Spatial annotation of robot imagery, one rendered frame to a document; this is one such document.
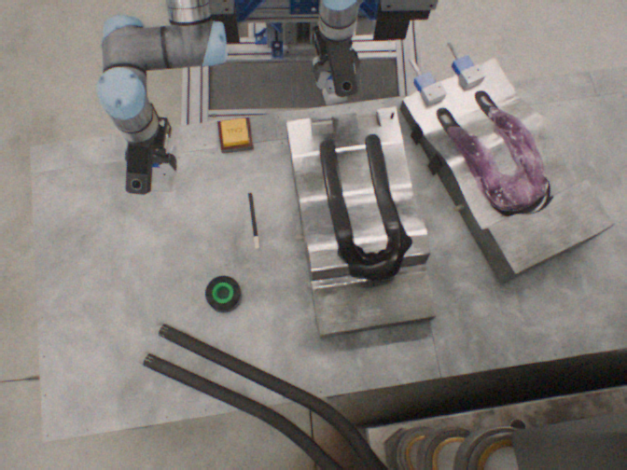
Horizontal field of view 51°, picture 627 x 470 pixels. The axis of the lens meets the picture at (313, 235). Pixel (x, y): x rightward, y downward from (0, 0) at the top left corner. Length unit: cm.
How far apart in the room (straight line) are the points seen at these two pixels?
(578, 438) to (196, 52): 98
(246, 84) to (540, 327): 134
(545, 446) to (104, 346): 124
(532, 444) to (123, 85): 90
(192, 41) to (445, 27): 174
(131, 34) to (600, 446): 105
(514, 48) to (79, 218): 186
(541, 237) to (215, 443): 130
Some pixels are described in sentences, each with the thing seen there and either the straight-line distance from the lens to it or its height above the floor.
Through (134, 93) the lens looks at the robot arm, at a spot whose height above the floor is 130.
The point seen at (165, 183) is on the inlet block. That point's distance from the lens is 146.
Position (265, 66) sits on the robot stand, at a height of 21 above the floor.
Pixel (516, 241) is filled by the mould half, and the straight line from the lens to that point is 152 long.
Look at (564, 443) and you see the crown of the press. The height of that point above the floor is 191.
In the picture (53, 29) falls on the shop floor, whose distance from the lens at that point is 292.
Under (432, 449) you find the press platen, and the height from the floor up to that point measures 129.
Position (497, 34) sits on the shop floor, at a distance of 286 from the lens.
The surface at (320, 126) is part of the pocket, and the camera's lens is 160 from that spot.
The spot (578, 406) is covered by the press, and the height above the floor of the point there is 78.
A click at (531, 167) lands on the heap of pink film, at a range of 161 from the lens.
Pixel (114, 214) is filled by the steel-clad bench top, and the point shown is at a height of 80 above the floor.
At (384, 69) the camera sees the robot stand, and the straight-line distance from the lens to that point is 244.
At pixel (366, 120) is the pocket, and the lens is 161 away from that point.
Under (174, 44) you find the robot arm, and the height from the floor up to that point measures 128.
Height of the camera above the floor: 230
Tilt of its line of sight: 74 degrees down
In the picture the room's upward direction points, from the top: 4 degrees clockwise
